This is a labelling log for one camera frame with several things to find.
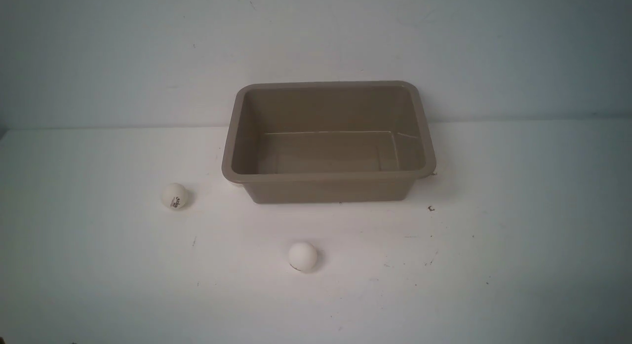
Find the plain white table-tennis ball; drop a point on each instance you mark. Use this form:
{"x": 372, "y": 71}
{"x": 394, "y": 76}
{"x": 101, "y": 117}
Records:
{"x": 302, "y": 256}

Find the white ball with black logo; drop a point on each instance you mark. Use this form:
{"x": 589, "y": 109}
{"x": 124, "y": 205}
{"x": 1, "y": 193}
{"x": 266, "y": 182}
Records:
{"x": 174, "y": 196}

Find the tan plastic bin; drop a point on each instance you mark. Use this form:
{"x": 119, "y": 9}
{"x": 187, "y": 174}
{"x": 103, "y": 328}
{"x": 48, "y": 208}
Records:
{"x": 328, "y": 142}

